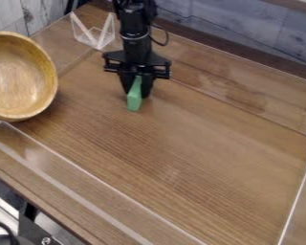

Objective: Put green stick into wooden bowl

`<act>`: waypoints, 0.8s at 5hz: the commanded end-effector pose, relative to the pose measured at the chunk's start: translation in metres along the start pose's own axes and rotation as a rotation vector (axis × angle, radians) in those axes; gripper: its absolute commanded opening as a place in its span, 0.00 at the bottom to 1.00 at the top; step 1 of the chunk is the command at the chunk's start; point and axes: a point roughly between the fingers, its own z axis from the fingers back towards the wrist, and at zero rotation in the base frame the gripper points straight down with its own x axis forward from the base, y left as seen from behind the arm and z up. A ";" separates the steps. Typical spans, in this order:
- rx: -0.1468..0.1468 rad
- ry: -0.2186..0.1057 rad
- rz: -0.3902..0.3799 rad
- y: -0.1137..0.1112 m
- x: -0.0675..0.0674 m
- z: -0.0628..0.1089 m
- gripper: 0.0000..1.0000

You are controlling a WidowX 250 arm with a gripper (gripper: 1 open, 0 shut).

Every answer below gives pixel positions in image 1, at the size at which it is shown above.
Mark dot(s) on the black metal table bracket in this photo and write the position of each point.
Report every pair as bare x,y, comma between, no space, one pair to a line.
31,234

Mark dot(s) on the wooden bowl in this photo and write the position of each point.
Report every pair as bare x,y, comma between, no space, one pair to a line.
28,78

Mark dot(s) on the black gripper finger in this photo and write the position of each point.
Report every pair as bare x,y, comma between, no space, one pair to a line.
127,81
147,85

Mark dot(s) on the clear acrylic tray wall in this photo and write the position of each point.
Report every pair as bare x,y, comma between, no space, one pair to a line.
203,169

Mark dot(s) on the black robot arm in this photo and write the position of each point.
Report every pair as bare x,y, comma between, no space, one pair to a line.
136,15

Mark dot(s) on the green rectangular stick block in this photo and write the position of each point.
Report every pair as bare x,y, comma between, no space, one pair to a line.
135,98

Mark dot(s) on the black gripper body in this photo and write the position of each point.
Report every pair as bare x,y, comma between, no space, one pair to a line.
136,59

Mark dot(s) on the clear acrylic corner bracket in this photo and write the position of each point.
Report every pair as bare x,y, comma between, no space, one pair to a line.
95,37

